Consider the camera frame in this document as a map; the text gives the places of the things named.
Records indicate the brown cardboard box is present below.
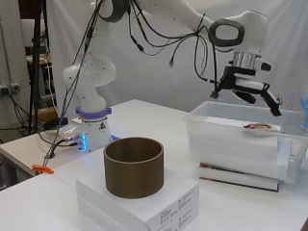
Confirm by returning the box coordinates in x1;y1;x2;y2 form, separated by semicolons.
34;107;60;124

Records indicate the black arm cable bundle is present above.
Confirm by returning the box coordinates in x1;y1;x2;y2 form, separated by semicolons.
42;0;225;162

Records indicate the black power adapter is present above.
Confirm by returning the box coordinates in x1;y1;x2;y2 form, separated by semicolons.
43;116;69;130

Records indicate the brown round tub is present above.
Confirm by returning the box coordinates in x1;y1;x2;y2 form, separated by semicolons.
103;137;166;200

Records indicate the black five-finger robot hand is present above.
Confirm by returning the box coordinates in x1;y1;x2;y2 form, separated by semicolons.
218;65;283;117

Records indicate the white hanging sheet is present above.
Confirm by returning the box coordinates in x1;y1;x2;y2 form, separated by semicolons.
47;0;308;124

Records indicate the thick white book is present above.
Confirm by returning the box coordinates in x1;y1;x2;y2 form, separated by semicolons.
198;167;280;193

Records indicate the red snack packet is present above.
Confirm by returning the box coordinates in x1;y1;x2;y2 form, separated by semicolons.
242;122;282;133

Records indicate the white flat box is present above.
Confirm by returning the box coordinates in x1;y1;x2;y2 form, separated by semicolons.
76;195;200;231
75;167;200;225

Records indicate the clear plastic box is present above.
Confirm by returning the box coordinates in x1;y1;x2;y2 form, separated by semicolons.
183;100;308;185

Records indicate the grey wall outlet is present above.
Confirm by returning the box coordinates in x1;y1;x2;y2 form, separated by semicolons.
0;82;21;94

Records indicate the white side table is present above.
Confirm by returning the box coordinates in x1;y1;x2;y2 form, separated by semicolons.
0;126;88;178

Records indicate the black tripod stand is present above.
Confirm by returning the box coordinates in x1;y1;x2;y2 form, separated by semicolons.
28;0;47;136

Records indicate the orange clamp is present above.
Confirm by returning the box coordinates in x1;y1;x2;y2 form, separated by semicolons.
32;164;55;175

